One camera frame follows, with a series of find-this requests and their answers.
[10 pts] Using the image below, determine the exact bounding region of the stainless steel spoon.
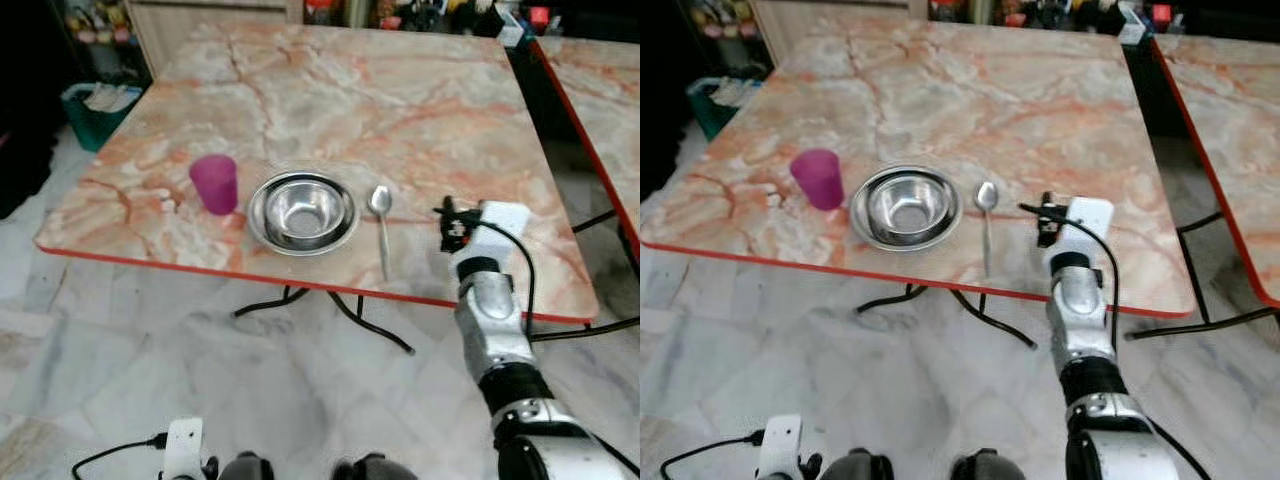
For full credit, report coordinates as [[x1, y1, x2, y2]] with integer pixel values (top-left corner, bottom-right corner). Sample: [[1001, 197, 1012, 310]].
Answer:
[[975, 181, 1001, 279], [368, 185, 394, 283]]

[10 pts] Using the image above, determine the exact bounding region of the purple plastic cup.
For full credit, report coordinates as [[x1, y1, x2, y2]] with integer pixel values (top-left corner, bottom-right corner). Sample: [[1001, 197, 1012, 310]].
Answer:
[[789, 149, 844, 211], [189, 154, 239, 216]]

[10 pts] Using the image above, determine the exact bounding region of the black left robot leg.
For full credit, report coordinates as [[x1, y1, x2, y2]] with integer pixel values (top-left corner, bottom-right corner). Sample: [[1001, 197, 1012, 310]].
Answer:
[[822, 448, 896, 480], [218, 452, 276, 480]]

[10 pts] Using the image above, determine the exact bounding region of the black robot leg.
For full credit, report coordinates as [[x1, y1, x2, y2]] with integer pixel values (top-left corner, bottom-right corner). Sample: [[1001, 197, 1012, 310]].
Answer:
[[822, 448, 896, 480], [218, 452, 276, 480], [950, 448, 1026, 480], [332, 453, 419, 480]]

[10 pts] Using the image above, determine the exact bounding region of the stainless steel bowl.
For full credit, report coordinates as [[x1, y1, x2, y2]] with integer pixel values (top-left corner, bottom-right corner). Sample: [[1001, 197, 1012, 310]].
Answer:
[[245, 171, 359, 257], [850, 165, 964, 252]]

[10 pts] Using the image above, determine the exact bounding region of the black right robot leg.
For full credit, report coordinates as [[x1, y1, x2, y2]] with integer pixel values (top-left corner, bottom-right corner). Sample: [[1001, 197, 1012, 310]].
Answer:
[[332, 453, 419, 480], [950, 448, 1026, 480]]

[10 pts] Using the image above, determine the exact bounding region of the green plastic basket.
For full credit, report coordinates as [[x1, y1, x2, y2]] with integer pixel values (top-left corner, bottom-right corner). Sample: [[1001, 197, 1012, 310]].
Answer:
[[686, 76, 761, 141], [62, 82, 146, 153]]

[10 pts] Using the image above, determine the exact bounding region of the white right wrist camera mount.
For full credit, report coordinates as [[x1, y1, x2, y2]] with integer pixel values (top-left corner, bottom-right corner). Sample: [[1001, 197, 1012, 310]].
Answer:
[[1045, 197, 1114, 266], [450, 201, 531, 276]]

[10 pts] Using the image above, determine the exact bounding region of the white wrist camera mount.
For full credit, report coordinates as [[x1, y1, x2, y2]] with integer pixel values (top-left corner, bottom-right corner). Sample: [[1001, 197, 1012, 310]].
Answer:
[[163, 418, 204, 480], [1045, 197, 1114, 266], [450, 201, 531, 276], [757, 415, 801, 480]]

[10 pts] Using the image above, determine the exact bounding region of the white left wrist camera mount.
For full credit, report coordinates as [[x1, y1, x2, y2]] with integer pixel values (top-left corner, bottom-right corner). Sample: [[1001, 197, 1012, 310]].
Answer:
[[757, 415, 801, 480], [163, 418, 204, 480]]

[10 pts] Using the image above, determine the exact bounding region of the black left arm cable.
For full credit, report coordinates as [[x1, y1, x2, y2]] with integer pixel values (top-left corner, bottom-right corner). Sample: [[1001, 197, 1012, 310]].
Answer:
[[660, 430, 766, 480], [70, 433, 169, 480]]

